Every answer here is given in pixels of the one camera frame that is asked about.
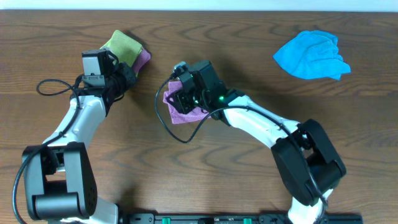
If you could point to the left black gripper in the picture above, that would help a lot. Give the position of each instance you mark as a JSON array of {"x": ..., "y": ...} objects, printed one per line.
[{"x": 127, "y": 73}]

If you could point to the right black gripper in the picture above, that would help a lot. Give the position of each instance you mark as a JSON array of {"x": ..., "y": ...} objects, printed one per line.
[{"x": 180, "y": 101}]

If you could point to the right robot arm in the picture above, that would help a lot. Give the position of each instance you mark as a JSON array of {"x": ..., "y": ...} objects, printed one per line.
[{"x": 307, "y": 161}]

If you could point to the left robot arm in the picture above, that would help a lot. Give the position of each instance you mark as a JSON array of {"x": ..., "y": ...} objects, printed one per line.
[{"x": 58, "y": 178}]

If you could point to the folded green cloth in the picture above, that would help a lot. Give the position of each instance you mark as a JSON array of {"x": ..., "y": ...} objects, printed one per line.
[{"x": 124, "y": 47}]

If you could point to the folded purple cloth in stack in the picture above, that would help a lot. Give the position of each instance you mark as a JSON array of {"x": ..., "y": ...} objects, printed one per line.
[{"x": 141, "y": 60}]

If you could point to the blue crumpled cloth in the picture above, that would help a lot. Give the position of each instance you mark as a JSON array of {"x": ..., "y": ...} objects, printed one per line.
[{"x": 312, "y": 55}]

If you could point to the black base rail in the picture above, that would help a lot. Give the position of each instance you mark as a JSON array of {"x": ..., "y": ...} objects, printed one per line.
[{"x": 149, "y": 218}]

